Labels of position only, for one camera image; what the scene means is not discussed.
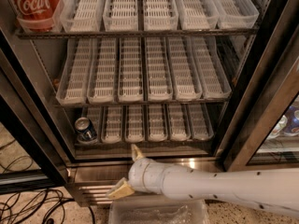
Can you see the shelf tray five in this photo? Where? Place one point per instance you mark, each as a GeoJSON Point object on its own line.
{"type": "Point", "coordinates": [197, 14]}
{"type": "Point", "coordinates": [178, 124]}
{"type": "Point", "coordinates": [185, 79]}

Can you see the stainless steel fridge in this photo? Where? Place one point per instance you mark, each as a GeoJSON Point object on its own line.
{"type": "Point", "coordinates": [34, 31]}

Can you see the top shelf tray two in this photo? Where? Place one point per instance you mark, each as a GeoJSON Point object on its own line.
{"type": "Point", "coordinates": [82, 15]}

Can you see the bottom shelf tray one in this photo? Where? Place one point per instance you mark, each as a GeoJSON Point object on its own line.
{"type": "Point", "coordinates": [93, 113]}

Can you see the shelf tray three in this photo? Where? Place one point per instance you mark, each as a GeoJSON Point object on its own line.
{"type": "Point", "coordinates": [134, 124]}
{"type": "Point", "coordinates": [130, 87]}
{"type": "Point", "coordinates": [120, 15]}

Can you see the glass fridge door left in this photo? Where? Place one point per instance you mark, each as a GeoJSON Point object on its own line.
{"type": "Point", "coordinates": [21, 124]}

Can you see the middle shelf tray five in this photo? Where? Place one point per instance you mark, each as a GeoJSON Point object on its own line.
{"type": "Point", "coordinates": [185, 79]}

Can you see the blue can behind door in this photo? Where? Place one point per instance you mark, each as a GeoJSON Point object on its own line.
{"type": "Point", "coordinates": [292, 124]}

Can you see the middle shelf tray two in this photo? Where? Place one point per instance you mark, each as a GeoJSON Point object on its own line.
{"type": "Point", "coordinates": [103, 73]}

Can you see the top shelf tray six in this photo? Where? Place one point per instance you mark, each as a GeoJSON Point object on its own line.
{"type": "Point", "coordinates": [236, 14]}

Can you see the clear plastic bin on floor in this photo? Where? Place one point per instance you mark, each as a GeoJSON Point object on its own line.
{"type": "Point", "coordinates": [156, 209]}

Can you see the red coca-cola can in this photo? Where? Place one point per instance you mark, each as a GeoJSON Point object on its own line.
{"type": "Point", "coordinates": [35, 3]}

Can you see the bottom shelf tray two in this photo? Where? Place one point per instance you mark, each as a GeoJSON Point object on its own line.
{"type": "Point", "coordinates": [112, 124]}

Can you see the white can behind door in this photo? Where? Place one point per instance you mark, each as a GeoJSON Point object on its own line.
{"type": "Point", "coordinates": [278, 128]}

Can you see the shelf tray six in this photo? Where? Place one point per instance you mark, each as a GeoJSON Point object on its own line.
{"type": "Point", "coordinates": [200, 124]}
{"type": "Point", "coordinates": [236, 14]}
{"type": "Point", "coordinates": [213, 79]}

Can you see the top shelf tray three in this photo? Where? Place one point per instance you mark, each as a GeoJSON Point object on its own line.
{"type": "Point", "coordinates": [120, 15]}

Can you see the middle shelf tray six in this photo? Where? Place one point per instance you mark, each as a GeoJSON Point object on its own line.
{"type": "Point", "coordinates": [213, 79]}

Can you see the bottom shelf tray five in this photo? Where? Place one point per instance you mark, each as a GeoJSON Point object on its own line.
{"type": "Point", "coordinates": [178, 124]}

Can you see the middle shelf tray three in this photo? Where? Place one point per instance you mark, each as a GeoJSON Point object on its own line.
{"type": "Point", "coordinates": [130, 87]}

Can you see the shelf tray two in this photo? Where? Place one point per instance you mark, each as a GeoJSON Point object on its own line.
{"type": "Point", "coordinates": [112, 124]}
{"type": "Point", "coordinates": [82, 15]}
{"type": "Point", "coordinates": [103, 73]}

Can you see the middle shelf tray four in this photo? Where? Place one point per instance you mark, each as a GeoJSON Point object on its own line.
{"type": "Point", "coordinates": [158, 74]}

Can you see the middle shelf tray one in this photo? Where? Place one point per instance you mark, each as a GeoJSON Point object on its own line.
{"type": "Point", "coordinates": [73, 83]}

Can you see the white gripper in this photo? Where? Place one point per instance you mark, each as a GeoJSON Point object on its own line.
{"type": "Point", "coordinates": [136, 174]}

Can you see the bottom shelf tray three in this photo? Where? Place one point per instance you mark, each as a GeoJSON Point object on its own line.
{"type": "Point", "coordinates": [134, 124]}

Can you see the bottom shelf tray six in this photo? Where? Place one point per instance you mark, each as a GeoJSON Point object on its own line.
{"type": "Point", "coordinates": [200, 124]}

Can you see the top shelf tray five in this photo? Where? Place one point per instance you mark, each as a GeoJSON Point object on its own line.
{"type": "Point", "coordinates": [197, 14]}

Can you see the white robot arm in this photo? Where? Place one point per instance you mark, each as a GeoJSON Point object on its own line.
{"type": "Point", "coordinates": [275, 191]}

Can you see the bottom shelf tray four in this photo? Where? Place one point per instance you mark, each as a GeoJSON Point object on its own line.
{"type": "Point", "coordinates": [157, 129]}

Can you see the blue pepsi can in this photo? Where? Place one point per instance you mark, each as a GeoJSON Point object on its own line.
{"type": "Point", "coordinates": [85, 130]}

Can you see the top shelf tray four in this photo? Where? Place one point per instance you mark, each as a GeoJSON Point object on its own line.
{"type": "Point", "coordinates": [160, 15]}

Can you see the shelf tray four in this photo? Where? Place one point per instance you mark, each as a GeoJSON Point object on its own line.
{"type": "Point", "coordinates": [160, 15]}
{"type": "Point", "coordinates": [157, 129]}
{"type": "Point", "coordinates": [158, 74]}

